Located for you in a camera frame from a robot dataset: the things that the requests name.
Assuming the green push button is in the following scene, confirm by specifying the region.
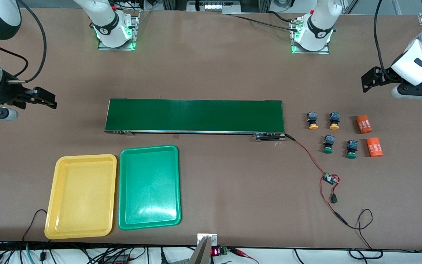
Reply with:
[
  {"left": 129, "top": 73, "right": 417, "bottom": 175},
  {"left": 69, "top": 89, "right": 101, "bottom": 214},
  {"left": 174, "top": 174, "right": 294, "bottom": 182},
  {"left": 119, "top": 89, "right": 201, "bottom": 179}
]
[
  {"left": 346, "top": 139, "right": 358, "bottom": 159},
  {"left": 323, "top": 135, "right": 335, "bottom": 154}
]

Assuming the yellow plastic tray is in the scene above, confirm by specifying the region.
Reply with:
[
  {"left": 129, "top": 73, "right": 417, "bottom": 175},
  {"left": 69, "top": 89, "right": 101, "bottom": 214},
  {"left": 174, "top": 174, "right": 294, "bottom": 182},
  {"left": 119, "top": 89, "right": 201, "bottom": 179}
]
[{"left": 44, "top": 154, "right": 117, "bottom": 239}]

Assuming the green plastic tray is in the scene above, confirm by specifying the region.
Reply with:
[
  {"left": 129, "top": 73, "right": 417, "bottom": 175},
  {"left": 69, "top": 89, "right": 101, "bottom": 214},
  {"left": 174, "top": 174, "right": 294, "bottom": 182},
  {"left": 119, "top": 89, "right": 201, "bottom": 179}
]
[{"left": 118, "top": 145, "right": 181, "bottom": 231}]

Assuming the green conveyor belt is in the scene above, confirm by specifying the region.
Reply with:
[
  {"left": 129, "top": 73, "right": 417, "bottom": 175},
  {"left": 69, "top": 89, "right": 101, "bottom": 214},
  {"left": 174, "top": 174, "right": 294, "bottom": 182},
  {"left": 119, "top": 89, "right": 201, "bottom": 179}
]
[{"left": 104, "top": 98, "right": 286, "bottom": 142}]

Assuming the lit metal rack unit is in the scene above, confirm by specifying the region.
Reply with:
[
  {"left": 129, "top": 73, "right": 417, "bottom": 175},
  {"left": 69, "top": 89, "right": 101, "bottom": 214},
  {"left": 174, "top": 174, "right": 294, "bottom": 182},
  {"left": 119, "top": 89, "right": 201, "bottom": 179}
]
[{"left": 187, "top": 0, "right": 241, "bottom": 14}]

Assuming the red clip lead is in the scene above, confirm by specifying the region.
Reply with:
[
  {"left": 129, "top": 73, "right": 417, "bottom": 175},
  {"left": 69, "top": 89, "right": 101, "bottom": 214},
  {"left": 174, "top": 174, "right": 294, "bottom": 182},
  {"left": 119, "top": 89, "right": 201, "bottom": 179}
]
[{"left": 229, "top": 247, "right": 260, "bottom": 264}]

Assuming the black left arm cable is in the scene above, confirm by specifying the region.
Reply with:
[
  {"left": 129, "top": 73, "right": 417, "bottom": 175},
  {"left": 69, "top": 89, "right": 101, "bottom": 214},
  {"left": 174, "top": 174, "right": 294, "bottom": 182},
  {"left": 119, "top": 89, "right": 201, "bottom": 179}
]
[{"left": 374, "top": 0, "right": 395, "bottom": 79}]

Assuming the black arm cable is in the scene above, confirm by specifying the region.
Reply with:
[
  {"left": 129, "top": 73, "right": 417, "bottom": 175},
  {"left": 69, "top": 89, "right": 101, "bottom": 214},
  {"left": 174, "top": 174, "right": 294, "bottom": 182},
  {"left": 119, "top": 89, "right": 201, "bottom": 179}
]
[
  {"left": 0, "top": 0, "right": 47, "bottom": 83},
  {"left": 374, "top": 0, "right": 395, "bottom": 79}
]

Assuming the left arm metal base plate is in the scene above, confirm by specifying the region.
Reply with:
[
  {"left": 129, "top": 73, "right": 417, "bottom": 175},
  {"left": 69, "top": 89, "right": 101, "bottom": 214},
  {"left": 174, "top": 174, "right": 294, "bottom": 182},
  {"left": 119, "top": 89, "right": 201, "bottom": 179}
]
[{"left": 291, "top": 18, "right": 330, "bottom": 55}]

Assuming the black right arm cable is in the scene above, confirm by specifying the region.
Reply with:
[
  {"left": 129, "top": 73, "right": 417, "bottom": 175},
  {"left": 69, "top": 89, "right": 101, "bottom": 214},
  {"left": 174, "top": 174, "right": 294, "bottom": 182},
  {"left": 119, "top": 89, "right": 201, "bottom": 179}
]
[{"left": 0, "top": 0, "right": 47, "bottom": 83}]

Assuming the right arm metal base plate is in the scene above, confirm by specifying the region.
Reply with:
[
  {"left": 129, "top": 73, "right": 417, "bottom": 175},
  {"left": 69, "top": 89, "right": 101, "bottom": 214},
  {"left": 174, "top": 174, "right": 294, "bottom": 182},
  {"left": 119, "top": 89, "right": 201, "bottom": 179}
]
[{"left": 97, "top": 11, "right": 140, "bottom": 51}]

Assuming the black base power cable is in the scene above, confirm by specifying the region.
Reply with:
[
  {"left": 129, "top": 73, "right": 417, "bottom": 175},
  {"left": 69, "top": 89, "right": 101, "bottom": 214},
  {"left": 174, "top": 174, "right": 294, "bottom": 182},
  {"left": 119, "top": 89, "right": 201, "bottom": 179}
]
[{"left": 229, "top": 10, "right": 301, "bottom": 33}]

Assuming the thin black looped cable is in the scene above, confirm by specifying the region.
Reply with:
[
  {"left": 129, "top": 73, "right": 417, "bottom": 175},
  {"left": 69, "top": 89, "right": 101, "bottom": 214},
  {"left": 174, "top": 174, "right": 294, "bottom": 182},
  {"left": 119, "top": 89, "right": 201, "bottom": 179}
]
[{"left": 347, "top": 209, "right": 384, "bottom": 259}]

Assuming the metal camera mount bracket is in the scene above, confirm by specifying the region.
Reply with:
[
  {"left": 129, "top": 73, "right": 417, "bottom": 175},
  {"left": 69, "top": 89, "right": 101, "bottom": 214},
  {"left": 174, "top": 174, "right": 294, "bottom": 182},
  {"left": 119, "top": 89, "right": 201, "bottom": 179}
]
[{"left": 187, "top": 233, "right": 218, "bottom": 264}]

